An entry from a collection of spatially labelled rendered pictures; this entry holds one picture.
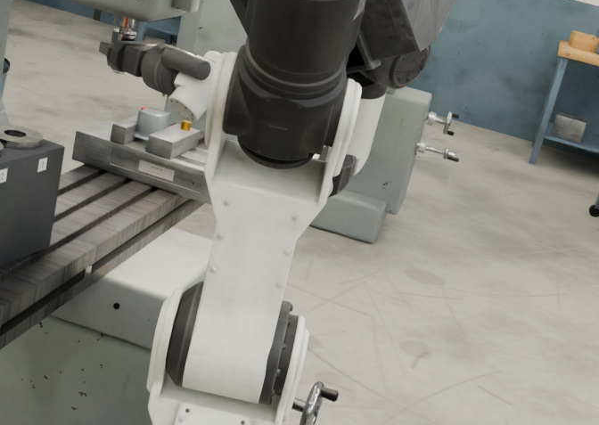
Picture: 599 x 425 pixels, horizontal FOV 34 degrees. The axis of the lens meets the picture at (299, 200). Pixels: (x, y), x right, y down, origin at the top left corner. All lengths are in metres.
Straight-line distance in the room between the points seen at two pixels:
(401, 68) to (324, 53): 0.49
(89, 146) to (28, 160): 0.59
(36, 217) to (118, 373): 0.41
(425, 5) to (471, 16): 6.96
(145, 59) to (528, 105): 6.68
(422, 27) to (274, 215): 0.32
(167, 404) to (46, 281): 0.38
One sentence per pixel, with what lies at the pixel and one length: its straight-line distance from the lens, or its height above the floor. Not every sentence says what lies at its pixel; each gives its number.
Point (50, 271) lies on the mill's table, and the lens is 1.65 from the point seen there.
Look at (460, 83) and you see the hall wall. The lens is 8.34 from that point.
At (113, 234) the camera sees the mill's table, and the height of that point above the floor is 0.93.
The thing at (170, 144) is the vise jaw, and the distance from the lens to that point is 2.09.
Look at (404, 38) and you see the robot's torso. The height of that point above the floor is 1.45.
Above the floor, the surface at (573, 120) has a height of 0.39.
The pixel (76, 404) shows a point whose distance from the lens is 2.01.
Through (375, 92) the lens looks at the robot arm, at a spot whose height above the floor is 1.32.
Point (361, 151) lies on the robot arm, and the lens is 1.68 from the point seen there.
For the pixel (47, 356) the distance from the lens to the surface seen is 1.99.
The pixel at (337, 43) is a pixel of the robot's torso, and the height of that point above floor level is 1.46.
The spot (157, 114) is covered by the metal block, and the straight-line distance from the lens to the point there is 2.16.
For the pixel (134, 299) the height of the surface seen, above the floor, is 0.82.
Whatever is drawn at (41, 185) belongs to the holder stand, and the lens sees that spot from 1.66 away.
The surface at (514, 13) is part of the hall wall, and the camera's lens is 8.25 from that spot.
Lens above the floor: 1.62
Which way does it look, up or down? 18 degrees down
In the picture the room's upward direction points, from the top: 13 degrees clockwise
